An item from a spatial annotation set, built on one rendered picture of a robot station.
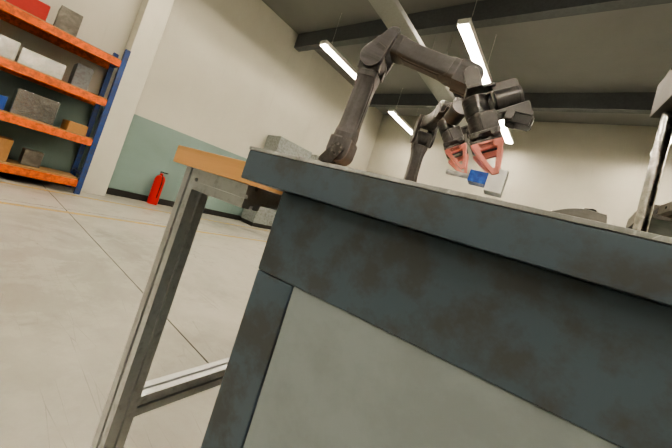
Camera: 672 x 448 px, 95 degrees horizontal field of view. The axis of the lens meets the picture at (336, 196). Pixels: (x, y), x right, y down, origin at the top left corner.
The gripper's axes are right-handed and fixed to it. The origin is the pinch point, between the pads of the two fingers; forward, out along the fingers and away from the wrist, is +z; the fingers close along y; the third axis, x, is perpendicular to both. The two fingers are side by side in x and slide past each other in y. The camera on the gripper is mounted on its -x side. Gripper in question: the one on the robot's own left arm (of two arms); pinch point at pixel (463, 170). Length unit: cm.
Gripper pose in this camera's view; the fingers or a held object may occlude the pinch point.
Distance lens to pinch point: 108.7
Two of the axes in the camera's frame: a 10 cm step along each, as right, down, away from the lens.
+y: 4.4, 2.9, 8.5
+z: 1.6, 9.1, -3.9
